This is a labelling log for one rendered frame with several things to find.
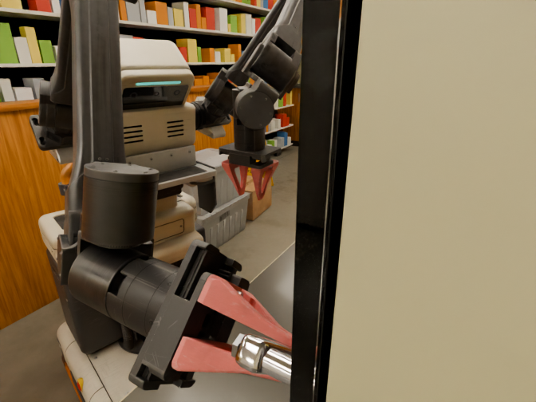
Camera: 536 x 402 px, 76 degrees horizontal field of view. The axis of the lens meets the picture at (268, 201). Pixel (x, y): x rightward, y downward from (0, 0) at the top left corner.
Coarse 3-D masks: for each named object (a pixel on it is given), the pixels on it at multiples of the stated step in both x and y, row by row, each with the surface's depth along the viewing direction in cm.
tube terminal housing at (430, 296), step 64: (384, 0) 5; (448, 0) 4; (512, 0) 4; (384, 64) 5; (448, 64) 5; (512, 64) 4; (384, 128) 5; (448, 128) 5; (512, 128) 4; (384, 192) 6; (448, 192) 5; (512, 192) 5; (384, 256) 6; (448, 256) 5; (512, 256) 5; (384, 320) 6; (448, 320) 6; (512, 320) 5; (384, 384) 7; (448, 384) 6; (512, 384) 6
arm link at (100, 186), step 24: (96, 168) 26; (120, 168) 28; (144, 168) 30; (96, 192) 26; (120, 192) 26; (144, 192) 27; (96, 216) 26; (120, 216) 26; (144, 216) 27; (96, 240) 26; (120, 240) 26; (144, 240) 28; (72, 264) 31
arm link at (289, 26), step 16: (288, 0) 68; (288, 16) 62; (272, 32) 57; (288, 32) 60; (272, 48) 56; (288, 48) 59; (256, 64) 56; (272, 64) 56; (288, 64) 57; (272, 80) 58; (288, 80) 57
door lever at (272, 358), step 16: (240, 336) 17; (256, 336) 17; (240, 352) 17; (256, 352) 16; (272, 352) 16; (288, 352) 19; (256, 368) 16; (272, 368) 16; (288, 368) 16; (288, 384) 16
